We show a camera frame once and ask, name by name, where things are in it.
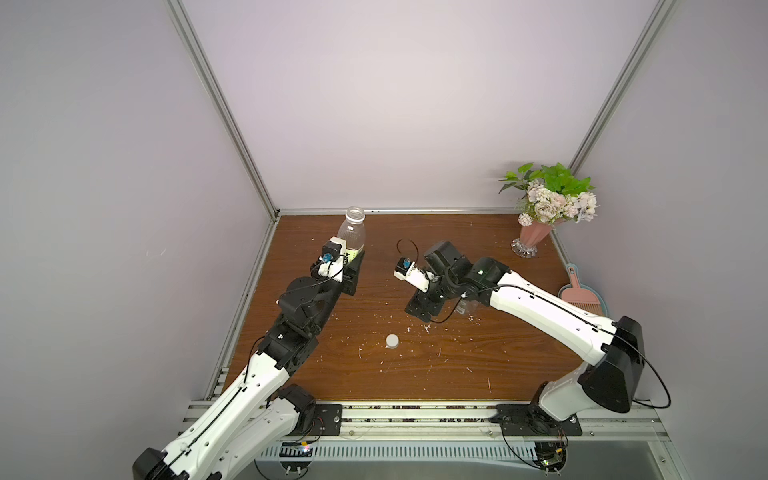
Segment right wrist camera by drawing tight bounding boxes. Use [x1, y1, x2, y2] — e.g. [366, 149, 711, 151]
[394, 257, 435, 293]

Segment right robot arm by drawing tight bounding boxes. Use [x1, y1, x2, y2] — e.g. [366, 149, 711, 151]
[394, 241, 652, 423]

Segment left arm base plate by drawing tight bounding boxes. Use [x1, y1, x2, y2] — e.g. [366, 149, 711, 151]
[287, 403, 343, 441]

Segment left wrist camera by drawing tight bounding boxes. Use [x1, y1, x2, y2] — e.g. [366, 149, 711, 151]
[317, 237, 348, 283]

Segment green label clear bottle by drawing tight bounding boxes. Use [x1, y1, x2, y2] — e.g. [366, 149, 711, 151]
[337, 206, 366, 262]

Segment pink flower vase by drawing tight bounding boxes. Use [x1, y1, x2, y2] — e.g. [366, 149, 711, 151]
[511, 222, 553, 258]

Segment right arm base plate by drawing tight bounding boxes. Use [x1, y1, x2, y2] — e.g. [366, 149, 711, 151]
[491, 404, 583, 437]

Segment blue label clear bottle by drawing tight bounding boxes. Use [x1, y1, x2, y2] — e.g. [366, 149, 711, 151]
[455, 299, 480, 316]

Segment pink hand broom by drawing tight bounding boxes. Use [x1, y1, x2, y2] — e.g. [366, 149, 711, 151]
[561, 267, 604, 316]

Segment artificial flower bouquet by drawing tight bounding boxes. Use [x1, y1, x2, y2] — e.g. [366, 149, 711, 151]
[499, 163, 599, 227]

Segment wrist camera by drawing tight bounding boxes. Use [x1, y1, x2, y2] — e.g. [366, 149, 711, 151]
[317, 237, 348, 283]
[394, 257, 435, 293]

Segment white bottle cap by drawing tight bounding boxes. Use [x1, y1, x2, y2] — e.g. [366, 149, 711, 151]
[385, 334, 400, 349]

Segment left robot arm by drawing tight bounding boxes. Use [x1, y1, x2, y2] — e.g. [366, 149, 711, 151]
[132, 254, 364, 479]

